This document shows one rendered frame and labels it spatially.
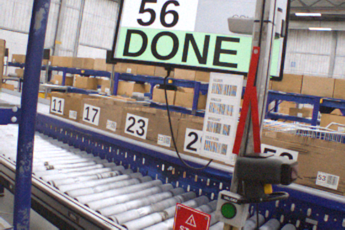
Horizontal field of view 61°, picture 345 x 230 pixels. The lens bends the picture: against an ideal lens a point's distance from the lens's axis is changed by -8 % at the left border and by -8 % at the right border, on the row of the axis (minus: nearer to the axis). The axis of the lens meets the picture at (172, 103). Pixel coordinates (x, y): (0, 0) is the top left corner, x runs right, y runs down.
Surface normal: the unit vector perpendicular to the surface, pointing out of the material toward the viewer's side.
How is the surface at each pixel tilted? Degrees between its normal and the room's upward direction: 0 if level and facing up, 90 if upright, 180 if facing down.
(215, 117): 90
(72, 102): 90
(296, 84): 90
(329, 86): 90
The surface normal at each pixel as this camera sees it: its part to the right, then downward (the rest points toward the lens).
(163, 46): -0.29, -0.06
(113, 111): -0.60, -0.04
